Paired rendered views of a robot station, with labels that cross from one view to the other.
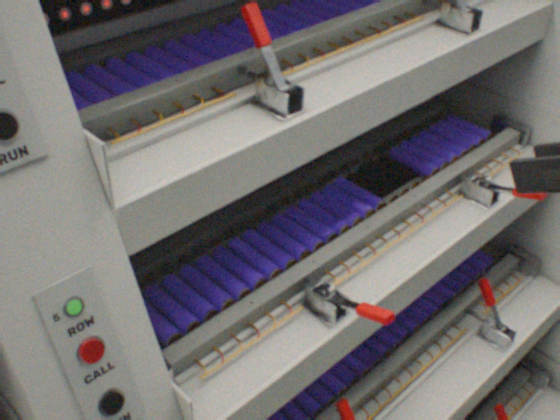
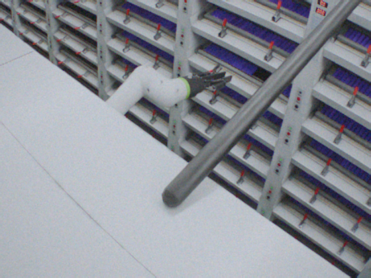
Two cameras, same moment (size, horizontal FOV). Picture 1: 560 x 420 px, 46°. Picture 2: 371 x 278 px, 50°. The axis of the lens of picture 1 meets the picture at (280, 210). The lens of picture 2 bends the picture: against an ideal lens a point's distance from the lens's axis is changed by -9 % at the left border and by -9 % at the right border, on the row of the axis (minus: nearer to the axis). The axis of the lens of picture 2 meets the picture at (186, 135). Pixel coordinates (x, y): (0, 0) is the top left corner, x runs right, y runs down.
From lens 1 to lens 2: 195 cm
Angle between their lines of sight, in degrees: 66
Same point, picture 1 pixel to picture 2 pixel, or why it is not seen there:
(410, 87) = (244, 54)
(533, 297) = (270, 137)
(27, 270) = (181, 22)
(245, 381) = (199, 62)
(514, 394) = (265, 157)
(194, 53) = (232, 20)
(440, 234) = (244, 87)
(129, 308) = (187, 36)
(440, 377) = not seen: hidden behind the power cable
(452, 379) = not seen: hidden behind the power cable
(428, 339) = not seen: hidden behind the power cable
